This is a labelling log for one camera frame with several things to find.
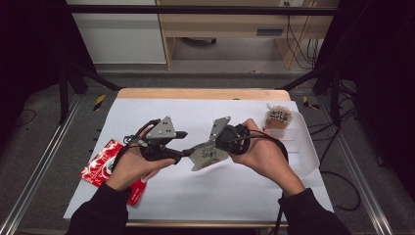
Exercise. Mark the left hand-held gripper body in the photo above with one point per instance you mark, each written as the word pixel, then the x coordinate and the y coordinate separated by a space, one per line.
pixel 161 130

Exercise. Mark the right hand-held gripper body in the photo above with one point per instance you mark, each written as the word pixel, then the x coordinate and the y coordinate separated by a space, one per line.
pixel 236 138

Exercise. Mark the green and gold sauce packet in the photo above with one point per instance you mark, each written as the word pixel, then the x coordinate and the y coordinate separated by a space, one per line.
pixel 205 158

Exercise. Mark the spouted sauce pouch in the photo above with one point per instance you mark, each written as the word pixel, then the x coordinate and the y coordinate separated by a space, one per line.
pixel 278 119

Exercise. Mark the plain red sauce packet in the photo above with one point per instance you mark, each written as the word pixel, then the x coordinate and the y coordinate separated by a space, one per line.
pixel 137 192

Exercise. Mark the translucent plastic divided container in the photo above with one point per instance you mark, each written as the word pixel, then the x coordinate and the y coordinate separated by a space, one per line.
pixel 303 143

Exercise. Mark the red patterned sauce packet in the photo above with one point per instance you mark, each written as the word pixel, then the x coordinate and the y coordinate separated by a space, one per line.
pixel 98 166

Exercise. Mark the person's right hand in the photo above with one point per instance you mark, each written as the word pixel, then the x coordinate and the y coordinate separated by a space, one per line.
pixel 267 153

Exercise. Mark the person's left hand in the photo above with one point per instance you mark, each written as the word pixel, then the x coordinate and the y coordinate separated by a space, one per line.
pixel 133 169

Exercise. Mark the white paper sheet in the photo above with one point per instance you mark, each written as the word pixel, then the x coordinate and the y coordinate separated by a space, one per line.
pixel 202 192

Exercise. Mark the wooden table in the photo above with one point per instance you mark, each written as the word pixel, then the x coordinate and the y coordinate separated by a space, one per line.
pixel 195 94

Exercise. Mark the white cabinet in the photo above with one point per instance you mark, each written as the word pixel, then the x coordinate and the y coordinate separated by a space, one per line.
pixel 120 39

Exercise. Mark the black metal stand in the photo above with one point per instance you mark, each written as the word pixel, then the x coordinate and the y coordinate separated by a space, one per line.
pixel 335 98
pixel 64 94

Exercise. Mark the light wooden desk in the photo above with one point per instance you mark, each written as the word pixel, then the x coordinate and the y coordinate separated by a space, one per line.
pixel 225 23

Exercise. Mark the black curtain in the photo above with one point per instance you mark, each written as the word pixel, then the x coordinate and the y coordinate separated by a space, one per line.
pixel 29 49
pixel 381 81

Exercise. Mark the aluminium floor rail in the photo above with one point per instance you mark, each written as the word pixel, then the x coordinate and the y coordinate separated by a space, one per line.
pixel 359 169
pixel 42 163

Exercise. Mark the black horizontal frame bar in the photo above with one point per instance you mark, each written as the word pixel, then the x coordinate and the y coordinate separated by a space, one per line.
pixel 195 9

